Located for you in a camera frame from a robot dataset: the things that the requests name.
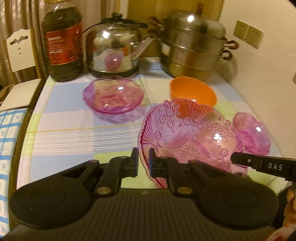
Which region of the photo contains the pink glass plate floral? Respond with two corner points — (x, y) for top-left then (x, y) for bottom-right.
(137, 98), (248, 178)

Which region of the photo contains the orange plastic bowl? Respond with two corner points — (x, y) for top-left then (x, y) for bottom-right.
(170, 76), (217, 107)

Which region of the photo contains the person's right hand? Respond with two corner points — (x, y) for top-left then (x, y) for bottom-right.
(283, 186), (296, 226)

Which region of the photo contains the pink glass plate right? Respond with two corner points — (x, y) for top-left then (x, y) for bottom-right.
(232, 112), (271, 156)

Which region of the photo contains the pink glass plate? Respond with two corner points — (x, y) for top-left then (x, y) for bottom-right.
(83, 76), (144, 115)
(232, 112), (271, 156)

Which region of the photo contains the pink glass plate far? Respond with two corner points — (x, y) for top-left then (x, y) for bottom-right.
(83, 76), (144, 115)

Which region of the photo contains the blue white patterned cloth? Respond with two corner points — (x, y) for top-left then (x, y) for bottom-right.
(1, 108), (30, 237)

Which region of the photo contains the stainless steel steamer pot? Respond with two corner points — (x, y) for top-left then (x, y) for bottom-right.
(148, 3), (239, 81)

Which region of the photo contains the stainless steel kettle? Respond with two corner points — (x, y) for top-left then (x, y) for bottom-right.
(84, 13), (155, 78)

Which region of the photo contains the white wooden chair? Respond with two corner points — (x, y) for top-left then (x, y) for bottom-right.
(1, 28), (44, 111)

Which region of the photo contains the cooking oil bottle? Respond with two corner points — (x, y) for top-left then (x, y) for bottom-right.
(42, 1), (83, 82)

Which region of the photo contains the beige curtain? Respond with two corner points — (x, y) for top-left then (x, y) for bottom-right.
(0, 0), (121, 88)

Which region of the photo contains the double wall socket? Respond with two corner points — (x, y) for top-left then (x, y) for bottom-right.
(233, 20), (264, 49)

